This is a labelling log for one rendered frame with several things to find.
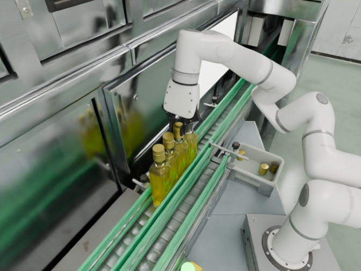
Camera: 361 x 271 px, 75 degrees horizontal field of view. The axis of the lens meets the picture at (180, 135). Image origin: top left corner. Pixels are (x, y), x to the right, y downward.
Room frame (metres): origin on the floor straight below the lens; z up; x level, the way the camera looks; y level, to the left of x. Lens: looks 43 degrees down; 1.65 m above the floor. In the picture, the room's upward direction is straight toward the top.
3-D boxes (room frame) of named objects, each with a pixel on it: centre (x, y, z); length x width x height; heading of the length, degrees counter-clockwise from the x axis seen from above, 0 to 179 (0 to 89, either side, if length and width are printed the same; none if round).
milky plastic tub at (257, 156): (0.70, -0.34, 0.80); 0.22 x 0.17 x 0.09; 58
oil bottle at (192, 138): (0.62, -0.03, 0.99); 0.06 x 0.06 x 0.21; 58
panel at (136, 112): (0.91, -0.04, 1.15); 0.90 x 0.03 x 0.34; 148
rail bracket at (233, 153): (0.66, -0.19, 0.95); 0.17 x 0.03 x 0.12; 58
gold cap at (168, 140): (0.53, 0.04, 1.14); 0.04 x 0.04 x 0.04
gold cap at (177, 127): (0.57, 0.01, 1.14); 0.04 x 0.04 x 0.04
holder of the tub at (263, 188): (0.72, -0.31, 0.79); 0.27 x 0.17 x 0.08; 58
